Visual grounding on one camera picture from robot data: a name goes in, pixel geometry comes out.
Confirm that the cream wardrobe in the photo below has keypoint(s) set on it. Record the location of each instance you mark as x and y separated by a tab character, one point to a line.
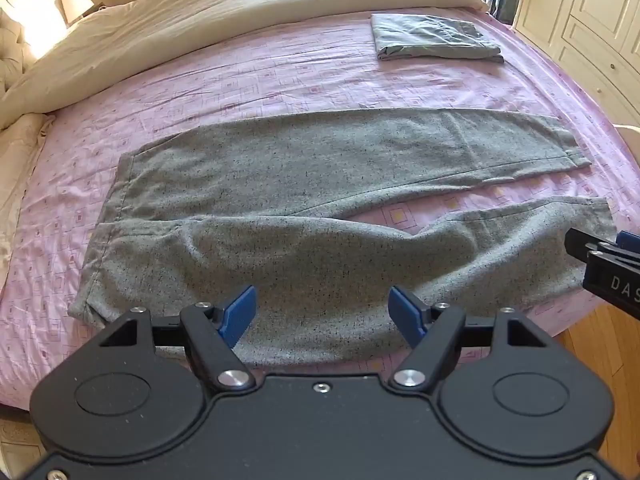
585	15

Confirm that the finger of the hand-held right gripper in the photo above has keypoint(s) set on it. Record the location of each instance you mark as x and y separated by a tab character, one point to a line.
582	244
630	241

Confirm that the bedside lamp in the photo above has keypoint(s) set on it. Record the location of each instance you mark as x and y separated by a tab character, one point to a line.
75	2

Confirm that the tufted cream headboard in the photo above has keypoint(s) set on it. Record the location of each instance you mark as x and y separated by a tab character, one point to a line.
12	30

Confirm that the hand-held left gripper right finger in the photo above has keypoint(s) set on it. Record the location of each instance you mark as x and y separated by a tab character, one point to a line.
404	311

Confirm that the folded grey garment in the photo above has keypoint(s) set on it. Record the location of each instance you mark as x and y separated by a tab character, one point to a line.
430	36

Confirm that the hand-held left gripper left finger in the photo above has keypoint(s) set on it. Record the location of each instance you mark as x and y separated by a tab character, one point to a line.
239	311

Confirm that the grey speckled pants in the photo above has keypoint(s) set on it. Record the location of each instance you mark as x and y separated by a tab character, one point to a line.
320	200

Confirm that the cream under sheet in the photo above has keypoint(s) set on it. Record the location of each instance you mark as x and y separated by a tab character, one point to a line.
20	170

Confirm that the beige duvet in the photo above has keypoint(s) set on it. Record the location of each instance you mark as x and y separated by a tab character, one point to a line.
165	15

